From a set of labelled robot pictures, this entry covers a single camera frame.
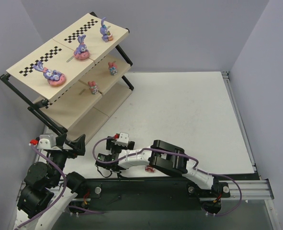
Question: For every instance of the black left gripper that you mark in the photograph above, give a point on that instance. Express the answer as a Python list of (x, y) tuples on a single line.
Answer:
[(68, 148)]

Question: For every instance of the purple bunny holding cupcake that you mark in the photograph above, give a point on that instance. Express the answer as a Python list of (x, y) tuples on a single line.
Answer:
[(104, 30)]

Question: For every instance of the beige three-tier shelf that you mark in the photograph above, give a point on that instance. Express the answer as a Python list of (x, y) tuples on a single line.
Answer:
[(72, 108)]

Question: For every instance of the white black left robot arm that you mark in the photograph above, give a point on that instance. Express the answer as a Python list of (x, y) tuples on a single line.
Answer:
[(48, 191)]

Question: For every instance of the aluminium table frame rail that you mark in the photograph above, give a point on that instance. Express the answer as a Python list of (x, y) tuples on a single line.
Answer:
[(251, 190)]

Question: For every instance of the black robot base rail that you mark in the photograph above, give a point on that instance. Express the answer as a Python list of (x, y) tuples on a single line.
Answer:
[(145, 194)]

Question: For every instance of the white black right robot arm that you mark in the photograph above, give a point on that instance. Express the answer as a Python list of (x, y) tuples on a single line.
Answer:
[(169, 159)]

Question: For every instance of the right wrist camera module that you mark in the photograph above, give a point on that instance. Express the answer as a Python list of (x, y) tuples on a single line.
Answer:
[(121, 139)]

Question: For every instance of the pink figure flower wreath toy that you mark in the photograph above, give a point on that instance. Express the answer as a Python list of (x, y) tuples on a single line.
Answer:
[(93, 87)]

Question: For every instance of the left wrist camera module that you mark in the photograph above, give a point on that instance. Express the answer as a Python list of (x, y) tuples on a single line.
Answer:
[(44, 142)]

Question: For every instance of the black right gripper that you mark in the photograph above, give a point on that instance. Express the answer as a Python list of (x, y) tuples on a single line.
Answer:
[(110, 151)]

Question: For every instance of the pink figure blue sunglasses toy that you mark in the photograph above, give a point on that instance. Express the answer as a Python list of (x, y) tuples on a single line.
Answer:
[(112, 66)]

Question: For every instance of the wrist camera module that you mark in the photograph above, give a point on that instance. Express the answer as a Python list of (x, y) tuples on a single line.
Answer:
[(121, 139), (44, 142)]

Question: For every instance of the strawberry cake slice toy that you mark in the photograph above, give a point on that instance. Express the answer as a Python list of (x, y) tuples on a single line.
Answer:
[(149, 169)]

